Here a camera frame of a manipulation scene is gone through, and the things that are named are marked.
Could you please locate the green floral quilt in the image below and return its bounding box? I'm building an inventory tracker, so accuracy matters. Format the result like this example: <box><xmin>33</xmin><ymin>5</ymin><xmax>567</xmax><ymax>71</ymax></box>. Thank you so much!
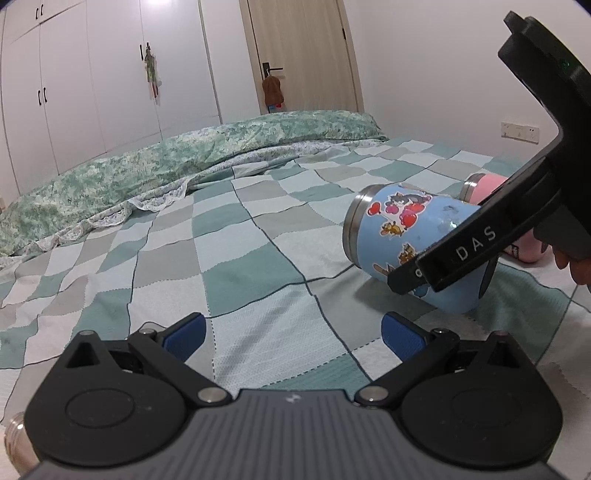
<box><xmin>1</xmin><ymin>110</ymin><xmax>386</xmax><ymax>267</ymax></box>

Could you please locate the green hanging ornament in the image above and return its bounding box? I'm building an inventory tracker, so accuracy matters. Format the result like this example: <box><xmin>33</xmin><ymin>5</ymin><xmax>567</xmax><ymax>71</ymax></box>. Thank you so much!
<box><xmin>143</xmin><ymin>43</ymin><xmax>160</xmax><ymax>100</ymax></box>

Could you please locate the beige wooden door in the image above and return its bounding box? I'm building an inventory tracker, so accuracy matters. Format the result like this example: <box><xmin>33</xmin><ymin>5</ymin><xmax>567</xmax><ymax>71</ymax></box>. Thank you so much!
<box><xmin>239</xmin><ymin>0</ymin><xmax>363</xmax><ymax>113</ymax></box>

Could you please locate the blue cartoon sticker cup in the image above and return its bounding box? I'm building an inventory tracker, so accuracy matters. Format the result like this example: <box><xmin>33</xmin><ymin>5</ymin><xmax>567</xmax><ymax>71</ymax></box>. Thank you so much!
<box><xmin>342</xmin><ymin>184</ymin><xmax>486</xmax><ymax>313</ymax></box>

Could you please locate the checkered green bed sheet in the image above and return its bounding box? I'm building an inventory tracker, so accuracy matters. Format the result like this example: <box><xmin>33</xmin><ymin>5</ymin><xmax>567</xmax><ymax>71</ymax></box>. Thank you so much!
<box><xmin>0</xmin><ymin>135</ymin><xmax>591</xmax><ymax>423</ymax></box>

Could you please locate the pink cup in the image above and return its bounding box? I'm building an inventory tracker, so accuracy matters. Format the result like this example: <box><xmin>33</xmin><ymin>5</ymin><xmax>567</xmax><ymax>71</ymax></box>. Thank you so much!
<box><xmin>459</xmin><ymin>172</ymin><xmax>551</xmax><ymax>264</ymax></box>

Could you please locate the stainless steel cup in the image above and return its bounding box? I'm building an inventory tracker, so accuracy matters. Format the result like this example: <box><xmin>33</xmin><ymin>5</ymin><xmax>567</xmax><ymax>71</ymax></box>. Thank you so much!
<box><xmin>4</xmin><ymin>412</ymin><xmax>39</xmax><ymax>476</ymax></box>

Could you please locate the white wall socket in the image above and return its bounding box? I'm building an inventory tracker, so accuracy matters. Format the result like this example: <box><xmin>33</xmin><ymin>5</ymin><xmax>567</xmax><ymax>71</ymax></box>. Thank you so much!
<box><xmin>501</xmin><ymin>122</ymin><xmax>540</xmax><ymax>145</ymax></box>

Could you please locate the person's right hand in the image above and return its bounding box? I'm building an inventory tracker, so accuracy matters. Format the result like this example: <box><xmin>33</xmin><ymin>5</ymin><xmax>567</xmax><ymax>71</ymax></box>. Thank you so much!
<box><xmin>553</xmin><ymin>248</ymin><xmax>591</xmax><ymax>287</ymax></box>

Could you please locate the white wardrobe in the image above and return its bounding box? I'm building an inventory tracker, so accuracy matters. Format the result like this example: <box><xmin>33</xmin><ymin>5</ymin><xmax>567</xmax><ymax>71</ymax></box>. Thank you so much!
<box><xmin>1</xmin><ymin>1</ymin><xmax>221</xmax><ymax>194</ymax></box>

